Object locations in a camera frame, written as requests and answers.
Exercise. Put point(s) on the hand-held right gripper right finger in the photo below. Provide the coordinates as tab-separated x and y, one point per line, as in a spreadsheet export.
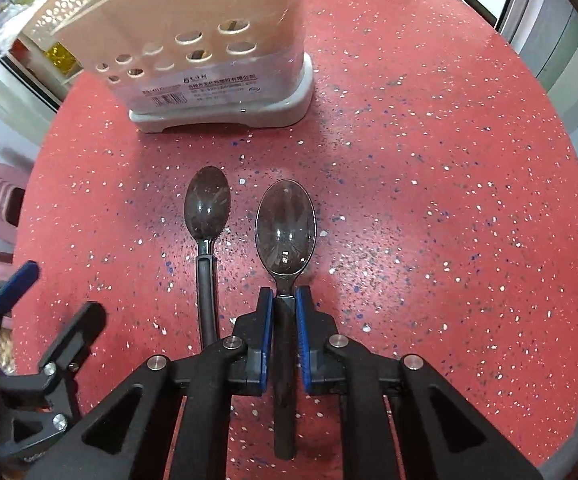
303	345

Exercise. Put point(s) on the large shiny spoon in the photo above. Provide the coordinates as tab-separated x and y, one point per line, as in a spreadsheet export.
285	230

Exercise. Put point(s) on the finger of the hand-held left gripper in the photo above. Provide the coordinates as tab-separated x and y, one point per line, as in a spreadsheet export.
16	282
76	330

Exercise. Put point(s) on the small dark spoon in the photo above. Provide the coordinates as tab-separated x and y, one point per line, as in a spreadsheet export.
208	200

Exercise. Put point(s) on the grey door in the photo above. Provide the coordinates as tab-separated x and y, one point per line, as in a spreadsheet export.
554	35

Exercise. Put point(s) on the beige plastic utensil holder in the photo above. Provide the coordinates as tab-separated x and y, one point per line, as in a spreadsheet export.
194	0

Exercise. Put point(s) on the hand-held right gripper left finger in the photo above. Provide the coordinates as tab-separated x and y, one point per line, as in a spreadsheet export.
267	340

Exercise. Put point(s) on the beige perforated basket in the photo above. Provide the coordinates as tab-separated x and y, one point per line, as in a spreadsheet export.
59	5

